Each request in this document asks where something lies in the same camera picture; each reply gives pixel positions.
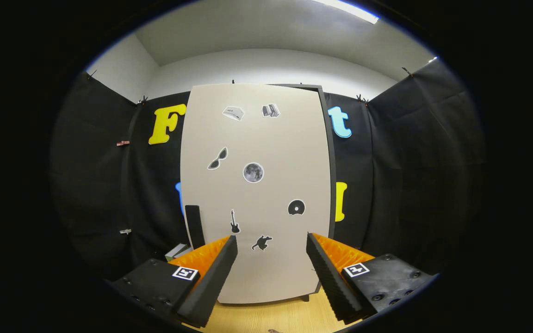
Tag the grey cabinet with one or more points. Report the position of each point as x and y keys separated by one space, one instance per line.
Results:
x=333 y=175

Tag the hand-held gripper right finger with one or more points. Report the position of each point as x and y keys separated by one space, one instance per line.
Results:
x=329 y=282

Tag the white clothes peg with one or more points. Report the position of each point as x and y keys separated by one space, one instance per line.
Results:
x=125 y=231

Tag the green book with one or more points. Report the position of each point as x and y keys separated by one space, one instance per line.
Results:
x=175 y=252

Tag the ceiling light panel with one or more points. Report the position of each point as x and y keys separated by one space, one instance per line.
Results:
x=350 y=9

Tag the beige cabinet door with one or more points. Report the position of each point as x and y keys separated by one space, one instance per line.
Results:
x=271 y=148

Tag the black backdrop cloth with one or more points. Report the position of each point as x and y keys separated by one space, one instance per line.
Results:
x=90 y=185

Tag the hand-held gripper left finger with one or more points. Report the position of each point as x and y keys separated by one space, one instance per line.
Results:
x=211 y=282

